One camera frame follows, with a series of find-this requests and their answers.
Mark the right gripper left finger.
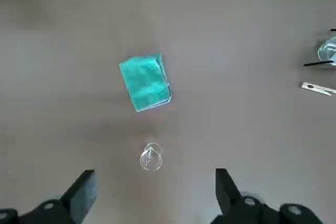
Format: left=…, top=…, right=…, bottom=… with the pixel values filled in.
left=0, top=169, right=96, bottom=224

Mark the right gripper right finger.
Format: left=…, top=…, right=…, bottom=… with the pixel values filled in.
left=211, top=168, right=322, bottom=224

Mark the small glass beaker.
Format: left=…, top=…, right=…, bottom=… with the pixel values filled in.
left=140, top=142, right=164, bottom=173

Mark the green folded cloth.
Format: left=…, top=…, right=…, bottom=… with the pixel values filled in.
left=118, top=52, right=173, bottom=113

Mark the wooden test tube clamp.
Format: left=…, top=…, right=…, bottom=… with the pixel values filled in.
left=298, top=81, right=336, bottom=97

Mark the clear glass alcohol burner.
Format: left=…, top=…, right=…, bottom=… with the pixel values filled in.
left=317, top=36, right=336, bottom=65

